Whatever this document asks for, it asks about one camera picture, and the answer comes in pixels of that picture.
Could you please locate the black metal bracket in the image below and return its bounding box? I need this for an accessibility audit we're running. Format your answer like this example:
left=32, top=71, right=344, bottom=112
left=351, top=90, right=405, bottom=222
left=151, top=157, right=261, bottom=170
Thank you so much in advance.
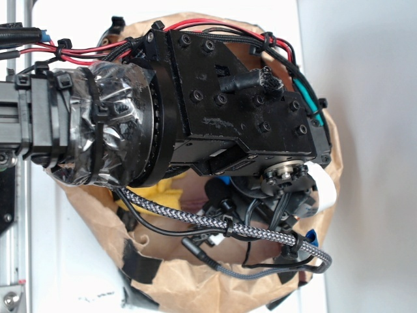
left=0, top=168, right=16, bottom=234

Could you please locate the brown paper bag tray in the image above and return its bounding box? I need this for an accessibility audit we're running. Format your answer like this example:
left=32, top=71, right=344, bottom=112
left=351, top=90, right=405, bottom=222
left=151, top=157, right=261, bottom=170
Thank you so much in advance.
left=57, top=12, right=343, bottom=312

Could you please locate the yellow microfiber cloth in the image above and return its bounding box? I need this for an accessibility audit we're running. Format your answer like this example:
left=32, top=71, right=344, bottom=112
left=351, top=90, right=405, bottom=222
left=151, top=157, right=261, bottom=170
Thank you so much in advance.
left=127, top=173, right=186, bottom=211

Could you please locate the aluminium frame rail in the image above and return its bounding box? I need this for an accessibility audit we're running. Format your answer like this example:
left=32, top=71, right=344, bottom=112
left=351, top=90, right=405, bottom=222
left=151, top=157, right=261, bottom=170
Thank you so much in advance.
left=1, top=1, right=34, bottom=312

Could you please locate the blue plastic bottle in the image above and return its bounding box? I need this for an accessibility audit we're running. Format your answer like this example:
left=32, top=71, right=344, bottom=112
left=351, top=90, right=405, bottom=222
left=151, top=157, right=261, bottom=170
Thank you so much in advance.
left=218, top=176, right=231, bottom=185

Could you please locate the grey braided cable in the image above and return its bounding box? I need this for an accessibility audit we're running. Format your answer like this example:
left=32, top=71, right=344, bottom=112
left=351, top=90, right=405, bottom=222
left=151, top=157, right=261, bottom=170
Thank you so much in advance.
left=112, top=187, right=333, bottom=280

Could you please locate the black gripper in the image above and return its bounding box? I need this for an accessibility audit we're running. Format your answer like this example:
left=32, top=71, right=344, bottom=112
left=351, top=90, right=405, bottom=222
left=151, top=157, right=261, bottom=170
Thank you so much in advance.
left=128, top=29, right=331, bottom=196

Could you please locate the red wire bundle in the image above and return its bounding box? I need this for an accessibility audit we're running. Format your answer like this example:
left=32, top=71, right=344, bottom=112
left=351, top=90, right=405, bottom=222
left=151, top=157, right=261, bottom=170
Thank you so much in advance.
left=12, top=18, right=297, bottom=68

